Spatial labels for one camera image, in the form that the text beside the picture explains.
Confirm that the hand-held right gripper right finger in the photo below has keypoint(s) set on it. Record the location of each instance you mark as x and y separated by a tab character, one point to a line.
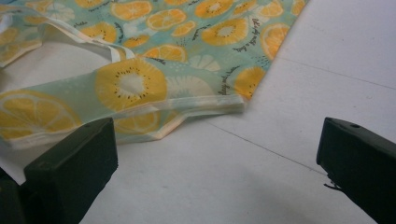
361	161

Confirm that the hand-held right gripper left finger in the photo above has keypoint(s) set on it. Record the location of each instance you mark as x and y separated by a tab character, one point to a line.
74	168

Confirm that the fruit print tote bag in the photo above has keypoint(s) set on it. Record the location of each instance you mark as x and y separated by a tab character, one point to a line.
130	84

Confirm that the white table mat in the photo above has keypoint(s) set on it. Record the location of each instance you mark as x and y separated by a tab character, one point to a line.
249	174

